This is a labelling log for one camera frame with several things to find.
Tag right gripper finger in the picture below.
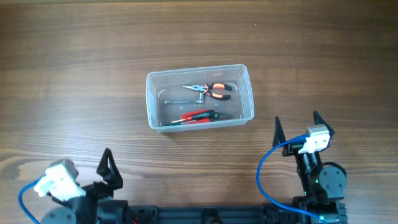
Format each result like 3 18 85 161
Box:
313 110 335 137
272 116 286 147

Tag red handled snips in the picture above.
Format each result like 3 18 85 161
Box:
176 110 234 124

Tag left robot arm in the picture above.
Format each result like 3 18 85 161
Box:
34 148 137 224

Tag blue cable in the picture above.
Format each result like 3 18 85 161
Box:
256 134 327 224
17 179 43 224

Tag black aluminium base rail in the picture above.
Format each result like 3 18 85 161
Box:
130 203 348 224

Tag black red screwdriver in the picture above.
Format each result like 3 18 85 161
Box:
171 110 220 124

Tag right blue cable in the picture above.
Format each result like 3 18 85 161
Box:
256 134 327 224

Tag orange black needle-nose pliers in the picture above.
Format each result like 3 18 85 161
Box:
182 82 233 101

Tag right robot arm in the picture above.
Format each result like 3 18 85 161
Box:
272 111 348 223

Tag clear plastic storage container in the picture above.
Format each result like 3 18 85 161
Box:
146 64 254 133

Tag left blue cable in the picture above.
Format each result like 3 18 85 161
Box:
17 179 43 224

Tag silver socket wrench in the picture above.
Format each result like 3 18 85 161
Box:
164 93 204 105

